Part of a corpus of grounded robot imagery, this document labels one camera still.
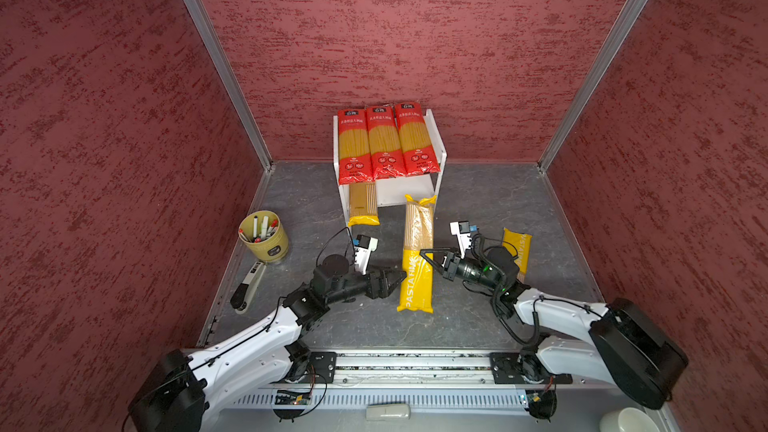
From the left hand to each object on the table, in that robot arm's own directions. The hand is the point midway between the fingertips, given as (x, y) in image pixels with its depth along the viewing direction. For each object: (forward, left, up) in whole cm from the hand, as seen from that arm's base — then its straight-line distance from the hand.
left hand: (398, 279), depth 75 cm
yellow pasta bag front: (+21, +10, +4) cm, 24 cm away
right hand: (+4, -5, +4) cm, 8 cm away
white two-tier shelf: (+27, +2, +2) cm, 27 cm away
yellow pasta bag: (-3, -4, 0) cm, 5 cm away
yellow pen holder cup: (+16, +41, -5) cm, 45 cm away
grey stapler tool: (-1, +44, -11) cm, 45 cm away
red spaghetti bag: (+22, +11, +21) cm, 32 cm away
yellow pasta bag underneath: (+17, -40, -12) cm, 45 cm away
